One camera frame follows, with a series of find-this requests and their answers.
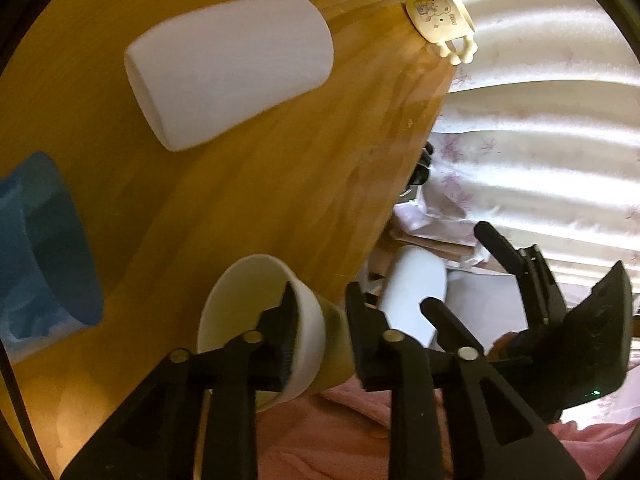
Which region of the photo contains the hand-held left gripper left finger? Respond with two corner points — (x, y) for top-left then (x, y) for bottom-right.
(64, 281), (302, 480)

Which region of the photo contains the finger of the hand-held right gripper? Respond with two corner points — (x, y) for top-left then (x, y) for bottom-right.
(419, 297), (482, 357)
(473, 220), (532, 283)

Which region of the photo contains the black table clamp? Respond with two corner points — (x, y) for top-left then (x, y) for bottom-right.
(409, 141), (435, 200)

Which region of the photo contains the white cup with tan base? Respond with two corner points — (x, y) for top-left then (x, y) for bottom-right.
(197, 254), (359, 414)

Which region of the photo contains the white cylindrical container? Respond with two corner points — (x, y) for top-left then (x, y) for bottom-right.
(376, 244), (449, 348)

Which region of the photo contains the large white cup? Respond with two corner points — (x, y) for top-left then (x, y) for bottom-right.
(124, 0), (335, 153)

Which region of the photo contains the white floral bed sheet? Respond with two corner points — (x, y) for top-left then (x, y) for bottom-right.
(407, 0), (640, 321)

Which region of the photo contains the pink blanket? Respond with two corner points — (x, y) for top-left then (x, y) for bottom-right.
(256, 374), (640, 480)

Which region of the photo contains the blue plastic cup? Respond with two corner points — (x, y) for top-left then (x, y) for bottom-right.
(0, 152), (105, 343)

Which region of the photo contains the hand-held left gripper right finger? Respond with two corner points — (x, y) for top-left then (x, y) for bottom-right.
(346, 281), (587, 480)

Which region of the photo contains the cream mug with bear print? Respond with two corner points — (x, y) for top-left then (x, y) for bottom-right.
(404, 0), (479, 66)

